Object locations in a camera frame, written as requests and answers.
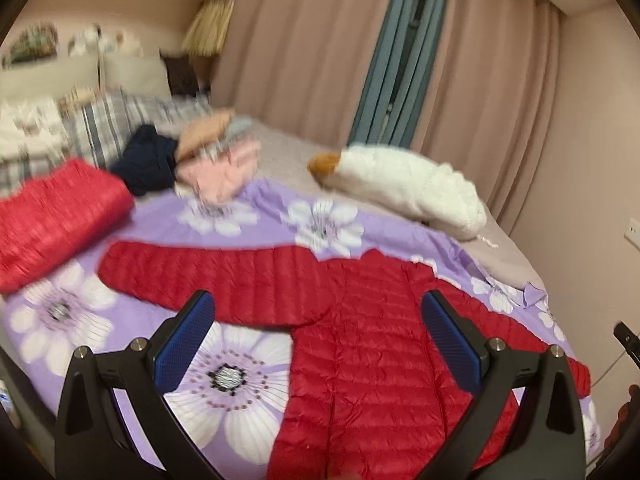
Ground yellow hanging fringe cloth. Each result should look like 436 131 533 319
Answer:
182 0 234 58

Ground dark brown cushion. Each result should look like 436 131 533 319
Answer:
160 52 200 98

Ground plush toys on headboard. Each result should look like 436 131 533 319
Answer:
67 24 143 58

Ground blue-grey sheer curtain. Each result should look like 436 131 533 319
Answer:
347 0 447 148

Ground purple floral duvet cover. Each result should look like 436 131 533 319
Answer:
0 176 604 480

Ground plaid grey blanket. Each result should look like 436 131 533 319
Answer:
1 90 213 197

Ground folded red down jacket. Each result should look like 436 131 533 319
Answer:
1 159 134 295

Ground beige pillow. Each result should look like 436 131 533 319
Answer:
101 53 171 99

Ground tan folded garment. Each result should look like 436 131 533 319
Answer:
175 108 235 162

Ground pink left curtain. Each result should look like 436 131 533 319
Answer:
210 0 390 148

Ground pink curtain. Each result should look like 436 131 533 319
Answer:
210 0 390 148
410 0 561 232

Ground red quilted down jacket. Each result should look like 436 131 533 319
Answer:
96 239 592 480

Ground white wall power strip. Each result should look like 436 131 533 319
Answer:
624 218 640 249

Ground pink right curtain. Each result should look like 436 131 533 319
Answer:
410 0 561 232

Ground navy blue garment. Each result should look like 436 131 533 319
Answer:
108 124 178 197

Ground pink folded garment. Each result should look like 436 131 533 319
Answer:
176 139 262 206

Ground grey bed blanket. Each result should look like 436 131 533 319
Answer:
248 120 544 289

